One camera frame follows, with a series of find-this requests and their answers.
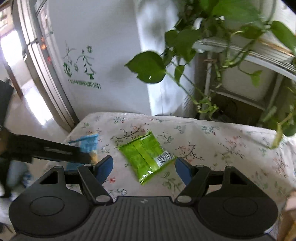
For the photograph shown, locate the light blue cookie pack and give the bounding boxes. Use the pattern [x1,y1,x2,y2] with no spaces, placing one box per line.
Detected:
[68,133,99,165]

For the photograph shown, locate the green snack pack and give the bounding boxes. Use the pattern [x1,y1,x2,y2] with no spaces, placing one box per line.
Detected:
[118,132,176,185]

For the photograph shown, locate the cardboard milk box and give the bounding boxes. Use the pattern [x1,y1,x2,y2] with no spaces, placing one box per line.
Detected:
[277,196,296,241]

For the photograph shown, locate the floral tablecloth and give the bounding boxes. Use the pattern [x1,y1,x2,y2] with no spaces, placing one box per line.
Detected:
[66,113,295,203]

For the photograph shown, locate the white refrigerator with logo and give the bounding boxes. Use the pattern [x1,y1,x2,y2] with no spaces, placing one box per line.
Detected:
[11,0,186,133]

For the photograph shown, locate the white square planter pot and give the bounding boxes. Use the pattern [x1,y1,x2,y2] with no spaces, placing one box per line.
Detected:
[222,61,276,101]

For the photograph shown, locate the white plant stand shelf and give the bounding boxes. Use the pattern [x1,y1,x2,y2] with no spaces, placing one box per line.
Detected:
[193,38,295,125]

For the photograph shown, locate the pothos plant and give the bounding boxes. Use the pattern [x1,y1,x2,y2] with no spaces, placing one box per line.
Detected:
[124,0,296,149]

